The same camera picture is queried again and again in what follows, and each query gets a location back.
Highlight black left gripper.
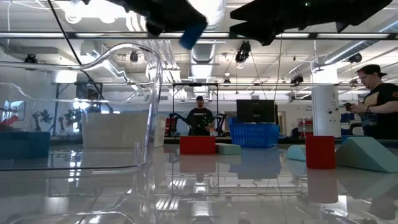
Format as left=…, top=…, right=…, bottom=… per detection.
left=107, top=0, right=208, bottom=35

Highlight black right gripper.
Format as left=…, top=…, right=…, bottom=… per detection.
left=229, top=0, right=392, bottom=46

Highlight blue foam cylinder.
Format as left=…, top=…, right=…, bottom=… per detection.
left=178, top=21, right=208, bottom=50

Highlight red rectangular foam block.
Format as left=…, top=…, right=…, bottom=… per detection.
left=179, top=135, right=217, bottom=156

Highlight pale teal half-round block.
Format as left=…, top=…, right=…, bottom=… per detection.
left=285, top=144, right=307, bottom=162

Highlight small red foam block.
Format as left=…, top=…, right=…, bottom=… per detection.
left=305, top=135, right=336, bottom=170

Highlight small blue foam block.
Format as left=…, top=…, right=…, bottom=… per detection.
left=341, top=134, right=368, bottom=144

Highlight pale teal wedge block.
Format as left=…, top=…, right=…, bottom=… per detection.
left=335, top=136, right=398, bottom=174

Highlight blue rectangular foam block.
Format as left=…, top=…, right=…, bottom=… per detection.
left=0, top=131, right=52, bottom=160

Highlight black monitor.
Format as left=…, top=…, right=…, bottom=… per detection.
left=236, top=99, right=279, bottom=124

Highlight person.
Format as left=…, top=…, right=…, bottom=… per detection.
left=185, top=95, right=216, bottom=137

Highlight white pillar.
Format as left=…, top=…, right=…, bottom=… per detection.
left=311, top=65, right=341, bottom=136

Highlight red background shelf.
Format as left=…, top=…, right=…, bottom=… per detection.
left=297, top=118, right=313, bottom=136

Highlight blue plastic basket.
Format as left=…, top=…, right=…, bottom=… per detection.
left=229, top=123, right=281, bottom=149

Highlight blue storage bins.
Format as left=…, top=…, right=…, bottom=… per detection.
left=340, top=112, right=364, bottom=123

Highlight clear plastic bin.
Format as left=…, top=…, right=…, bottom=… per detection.
left=0, top=42, right=163, bottom=175

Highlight person's green shoes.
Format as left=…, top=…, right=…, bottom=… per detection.
left=343, top=63, right=398, bottom=140

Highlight black overhead camera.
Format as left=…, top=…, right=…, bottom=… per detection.
left=234, top=40, right=252, bottom=63

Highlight silver ventilation duct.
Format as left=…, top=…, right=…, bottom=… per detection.
left=186, top=0, right=227, bottom=65

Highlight thin hanging cable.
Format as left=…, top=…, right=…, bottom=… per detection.
left=273, top=34, right=283, bottom=101

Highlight black background rig frame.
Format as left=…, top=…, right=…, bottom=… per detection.
left=172, top=82, right=220, bottom=138

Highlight overhead frame bar with lights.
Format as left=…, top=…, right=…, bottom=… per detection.
left=0, top=30, right=398, bottom=40

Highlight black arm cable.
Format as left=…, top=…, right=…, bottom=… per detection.
left=46, top=0, right=106, bottom=101

